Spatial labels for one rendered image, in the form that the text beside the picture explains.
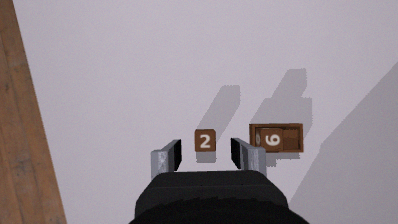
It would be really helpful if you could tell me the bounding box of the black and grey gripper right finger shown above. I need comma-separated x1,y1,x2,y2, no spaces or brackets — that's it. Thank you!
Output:
231,138,267,177

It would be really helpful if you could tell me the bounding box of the brown wooden tray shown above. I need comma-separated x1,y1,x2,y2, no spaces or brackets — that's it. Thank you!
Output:
249,123,304,153

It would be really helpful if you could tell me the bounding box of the brown cube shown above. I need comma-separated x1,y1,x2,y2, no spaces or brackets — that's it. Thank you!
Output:
255,128,284,151
194,129,216,152

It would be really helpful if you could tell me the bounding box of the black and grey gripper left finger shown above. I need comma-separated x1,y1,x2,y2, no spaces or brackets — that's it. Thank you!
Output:
151,139,182,181

